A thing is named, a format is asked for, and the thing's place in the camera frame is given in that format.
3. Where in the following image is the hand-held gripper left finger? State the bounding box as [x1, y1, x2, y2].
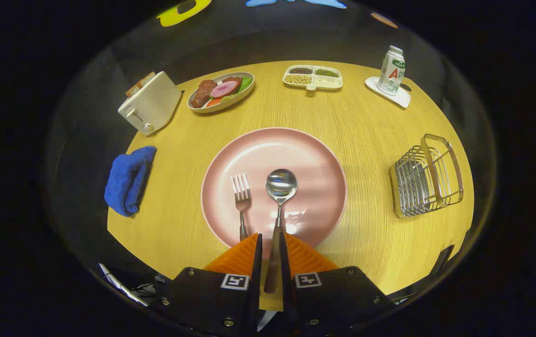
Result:
[153, 233, 264, 337]

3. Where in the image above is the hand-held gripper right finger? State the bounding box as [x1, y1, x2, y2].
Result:
[279, 232, 396, 337]

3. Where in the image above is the metal fork with brown handle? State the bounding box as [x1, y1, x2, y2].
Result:
[231, 173, 252, 242]

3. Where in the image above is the metal spoon with brown handle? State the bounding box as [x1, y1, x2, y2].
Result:
[264, 168, 298, 294]

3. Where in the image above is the pink round plate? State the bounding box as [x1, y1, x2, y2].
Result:
[201, 127, 348, 249]

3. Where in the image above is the white strip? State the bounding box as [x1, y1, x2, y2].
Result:
[98, 263, 149, 307]

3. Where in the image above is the blue folded cloth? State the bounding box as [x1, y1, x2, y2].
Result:
[104, 146, 157, 217]

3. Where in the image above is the pink ham slice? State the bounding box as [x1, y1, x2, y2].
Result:
[210, 77, 243, 99]

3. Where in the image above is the brown meat piece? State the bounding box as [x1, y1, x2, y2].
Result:
[191, 80, 218, 109]

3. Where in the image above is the white divided bean tray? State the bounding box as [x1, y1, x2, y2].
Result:
[283, 65, 343, 91]

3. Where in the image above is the white toaster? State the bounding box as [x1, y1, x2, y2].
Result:
[117, 71, 183, 136]

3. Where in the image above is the white square coaster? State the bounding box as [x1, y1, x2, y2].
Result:
[365, 76, 411, 109]

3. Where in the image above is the toast slice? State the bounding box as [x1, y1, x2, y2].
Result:
[125, 72, 156, 98]

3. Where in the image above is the metal wire rack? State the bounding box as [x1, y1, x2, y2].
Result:
[389, 134, 464, 218]

